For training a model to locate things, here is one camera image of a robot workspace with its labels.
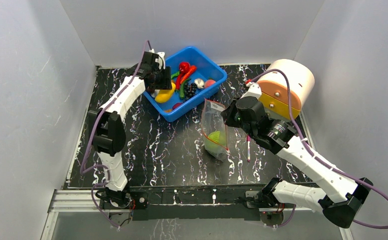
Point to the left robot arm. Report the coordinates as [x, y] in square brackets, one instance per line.
[106, 124]

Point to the purple toy sweet potato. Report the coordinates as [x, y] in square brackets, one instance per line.
[178, 104]

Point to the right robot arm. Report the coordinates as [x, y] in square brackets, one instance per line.
[337, 197]

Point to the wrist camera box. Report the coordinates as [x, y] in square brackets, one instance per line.
[252, 90]
[161, 60]

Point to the round drawer box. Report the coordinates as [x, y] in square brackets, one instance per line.
[287, 78]

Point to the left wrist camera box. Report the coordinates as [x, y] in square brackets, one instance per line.
[161, 60]

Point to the clear zip top bag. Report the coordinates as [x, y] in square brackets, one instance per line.
[211, 119]

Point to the green toy bean pod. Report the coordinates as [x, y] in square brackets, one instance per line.
[174, 75]

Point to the pink marker pen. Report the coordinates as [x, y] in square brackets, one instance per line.
[248, 140]

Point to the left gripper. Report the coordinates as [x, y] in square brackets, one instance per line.
[166, 84]

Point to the blue plastic bin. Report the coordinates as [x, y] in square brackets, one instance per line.
[206, 69]

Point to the white toy garlic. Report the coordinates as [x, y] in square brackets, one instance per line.
[200, 84]

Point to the dark toy grapes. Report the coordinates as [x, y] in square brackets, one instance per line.
[189, 90]

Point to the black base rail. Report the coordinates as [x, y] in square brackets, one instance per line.
[172, 202]

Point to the pink toy peach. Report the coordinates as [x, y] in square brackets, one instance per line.
[209, 83]

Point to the yellow toy mango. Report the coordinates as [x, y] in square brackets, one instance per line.
[163, 96]

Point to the green toy cucumber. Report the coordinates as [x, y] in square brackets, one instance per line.
[182, 92]

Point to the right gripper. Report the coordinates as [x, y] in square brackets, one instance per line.
[229, 114]

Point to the green toy cabbage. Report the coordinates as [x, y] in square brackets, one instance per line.
[215, 144]

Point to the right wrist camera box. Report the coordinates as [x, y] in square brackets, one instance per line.
[252, 90]

